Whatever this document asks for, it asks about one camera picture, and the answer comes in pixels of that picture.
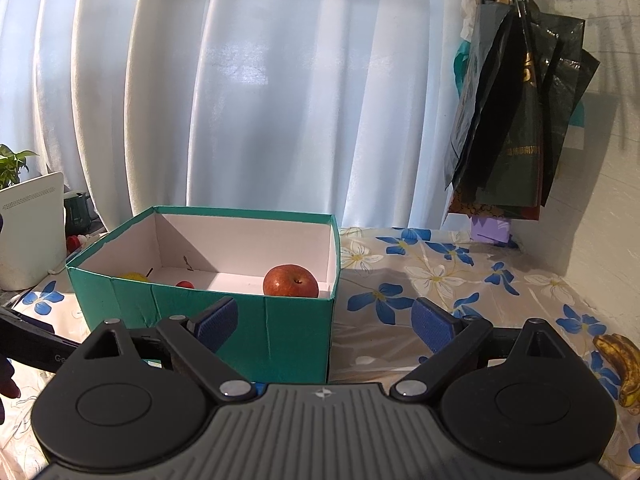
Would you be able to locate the white curtain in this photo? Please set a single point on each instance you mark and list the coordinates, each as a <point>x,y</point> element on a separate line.
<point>250,85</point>

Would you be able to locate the dark green mug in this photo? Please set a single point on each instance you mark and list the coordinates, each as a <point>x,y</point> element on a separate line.
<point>79,210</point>

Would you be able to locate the white appliance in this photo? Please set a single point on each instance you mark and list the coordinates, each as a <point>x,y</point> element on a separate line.
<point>30,230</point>

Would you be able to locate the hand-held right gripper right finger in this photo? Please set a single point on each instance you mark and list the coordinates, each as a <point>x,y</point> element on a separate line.
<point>432,325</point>

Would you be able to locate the overripe brown banana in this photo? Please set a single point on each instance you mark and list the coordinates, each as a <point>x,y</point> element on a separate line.
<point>625,370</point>

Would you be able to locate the blue floral tablecloth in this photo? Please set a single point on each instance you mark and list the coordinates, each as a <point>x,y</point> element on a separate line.
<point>400,340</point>

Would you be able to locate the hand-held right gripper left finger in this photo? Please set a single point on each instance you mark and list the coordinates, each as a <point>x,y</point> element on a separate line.
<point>217,325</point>

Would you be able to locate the small red white figurine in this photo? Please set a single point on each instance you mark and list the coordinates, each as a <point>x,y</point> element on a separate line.
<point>75,242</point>

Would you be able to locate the cherry tomato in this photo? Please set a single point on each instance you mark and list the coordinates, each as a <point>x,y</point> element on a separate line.
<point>185,284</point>

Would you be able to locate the small yellow pear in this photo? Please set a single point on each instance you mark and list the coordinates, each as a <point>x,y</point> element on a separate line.
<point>134,276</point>

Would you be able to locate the teal cardboard box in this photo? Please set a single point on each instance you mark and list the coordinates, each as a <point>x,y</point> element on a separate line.
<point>200,325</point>

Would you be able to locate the red apple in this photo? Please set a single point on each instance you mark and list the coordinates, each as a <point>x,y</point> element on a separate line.
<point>291,281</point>

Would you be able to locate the person's left hand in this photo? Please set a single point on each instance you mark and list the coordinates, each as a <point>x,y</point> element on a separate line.
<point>7,382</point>

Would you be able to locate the dark green hanging bag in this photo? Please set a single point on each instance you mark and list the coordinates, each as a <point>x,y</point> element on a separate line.
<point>495,135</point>

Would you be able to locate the purple box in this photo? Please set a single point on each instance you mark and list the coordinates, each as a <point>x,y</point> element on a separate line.
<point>492,230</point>

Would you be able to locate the green potted plant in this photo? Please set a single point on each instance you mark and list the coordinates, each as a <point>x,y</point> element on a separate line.
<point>12,165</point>

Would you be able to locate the black plastic hanging bag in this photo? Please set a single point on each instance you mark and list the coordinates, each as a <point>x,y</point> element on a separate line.
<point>565,85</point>

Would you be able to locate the brown patterned hanging bag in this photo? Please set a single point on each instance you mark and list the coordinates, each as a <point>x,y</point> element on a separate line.
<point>495,210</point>

